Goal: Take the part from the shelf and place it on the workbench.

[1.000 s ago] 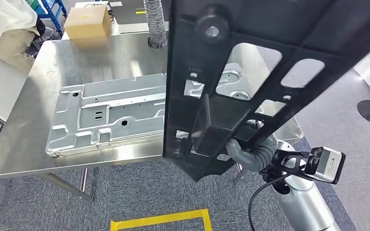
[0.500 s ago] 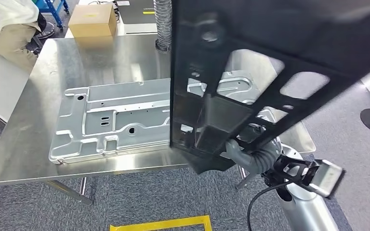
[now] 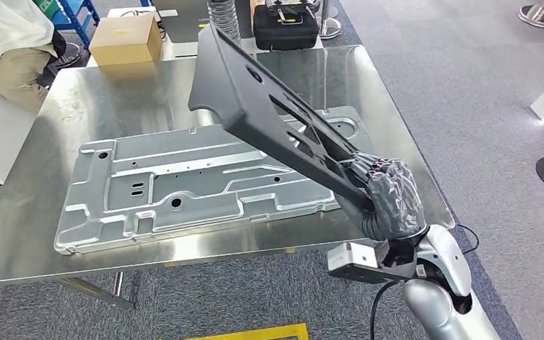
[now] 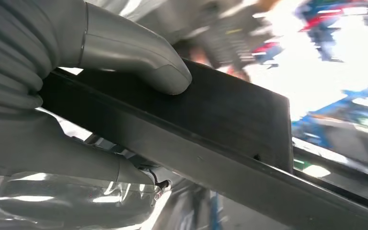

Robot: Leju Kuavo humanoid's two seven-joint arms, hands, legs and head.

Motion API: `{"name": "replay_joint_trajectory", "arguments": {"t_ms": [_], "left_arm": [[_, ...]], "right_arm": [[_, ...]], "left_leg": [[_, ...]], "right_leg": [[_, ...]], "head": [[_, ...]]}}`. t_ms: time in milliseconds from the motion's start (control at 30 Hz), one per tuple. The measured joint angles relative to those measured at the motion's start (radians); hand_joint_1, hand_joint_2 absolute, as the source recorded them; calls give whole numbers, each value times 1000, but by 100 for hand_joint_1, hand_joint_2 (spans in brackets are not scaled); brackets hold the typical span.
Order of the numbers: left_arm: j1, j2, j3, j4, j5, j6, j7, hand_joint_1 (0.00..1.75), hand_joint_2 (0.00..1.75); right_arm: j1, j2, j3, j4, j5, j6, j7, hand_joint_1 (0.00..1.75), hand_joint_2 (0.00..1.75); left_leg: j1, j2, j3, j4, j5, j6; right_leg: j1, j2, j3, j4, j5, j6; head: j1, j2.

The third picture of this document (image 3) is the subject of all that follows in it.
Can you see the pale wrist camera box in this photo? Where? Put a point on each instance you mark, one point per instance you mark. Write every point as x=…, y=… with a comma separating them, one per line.
x=352, y=255

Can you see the person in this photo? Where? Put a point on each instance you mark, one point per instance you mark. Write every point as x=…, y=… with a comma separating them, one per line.
x=18, y=75

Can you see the brown cardboard box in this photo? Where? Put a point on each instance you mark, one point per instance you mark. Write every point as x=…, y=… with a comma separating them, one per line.
x=122, y=42

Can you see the stamped grey metal plate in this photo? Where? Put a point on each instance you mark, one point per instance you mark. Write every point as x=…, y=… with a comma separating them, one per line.
x=183, y=187

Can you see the stainless steel workbench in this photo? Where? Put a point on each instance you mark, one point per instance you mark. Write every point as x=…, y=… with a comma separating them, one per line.
x=112, y=94

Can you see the black plastic tool case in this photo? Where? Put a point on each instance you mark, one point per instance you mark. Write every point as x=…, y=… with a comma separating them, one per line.
x=283, y=35

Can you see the black camera bracket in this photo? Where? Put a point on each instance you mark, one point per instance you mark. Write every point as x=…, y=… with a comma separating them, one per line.
x=394, y=272

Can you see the dark grey equipment cabinet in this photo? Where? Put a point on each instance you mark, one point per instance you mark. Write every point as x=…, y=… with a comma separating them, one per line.
x=183, y=21

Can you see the blue metal cart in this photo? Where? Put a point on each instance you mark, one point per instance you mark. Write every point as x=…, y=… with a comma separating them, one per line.
x=77, y=14

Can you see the chrome stanchion base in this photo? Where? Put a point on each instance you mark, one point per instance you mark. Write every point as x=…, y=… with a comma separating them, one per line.
x=539, y=18
x=330, y=30

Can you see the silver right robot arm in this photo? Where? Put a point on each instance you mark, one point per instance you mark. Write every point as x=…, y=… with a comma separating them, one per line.
x=441, y=263

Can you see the black plastic panel part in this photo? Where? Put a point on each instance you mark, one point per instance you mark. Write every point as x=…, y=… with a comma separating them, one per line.
x=239, y=94

